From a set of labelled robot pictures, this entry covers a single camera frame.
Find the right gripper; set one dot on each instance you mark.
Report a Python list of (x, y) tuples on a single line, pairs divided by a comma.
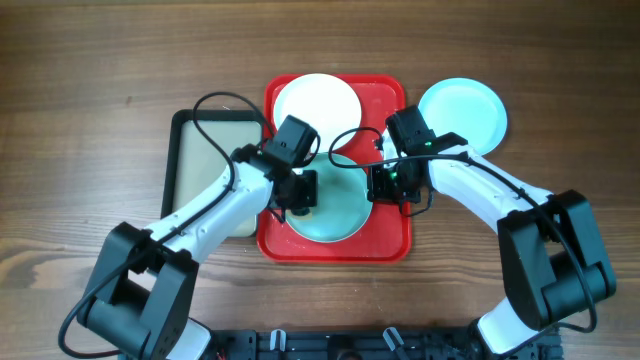
[(382, 185)]

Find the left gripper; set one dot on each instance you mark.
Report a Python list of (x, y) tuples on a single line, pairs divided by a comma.
[(307, 190)]

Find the light blue plate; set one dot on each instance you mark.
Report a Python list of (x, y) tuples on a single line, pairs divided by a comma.
[(468, 108), (342, 206)]

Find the white round plate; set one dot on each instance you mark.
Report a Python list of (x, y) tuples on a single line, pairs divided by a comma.
[(325, 102)]

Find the green and yellow sponge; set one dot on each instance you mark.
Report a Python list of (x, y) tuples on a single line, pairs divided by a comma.
[(302, 213)]

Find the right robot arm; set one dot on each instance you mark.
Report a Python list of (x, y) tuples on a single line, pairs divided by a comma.
[(553, 259)]

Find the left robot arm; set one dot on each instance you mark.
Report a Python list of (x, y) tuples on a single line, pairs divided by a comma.
[(140, 291)]

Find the red plastic tray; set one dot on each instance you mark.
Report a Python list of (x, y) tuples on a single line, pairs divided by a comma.
[(386, 237)]

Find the black tray with soapy water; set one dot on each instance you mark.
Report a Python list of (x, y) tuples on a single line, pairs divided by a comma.
[(192, 162)]

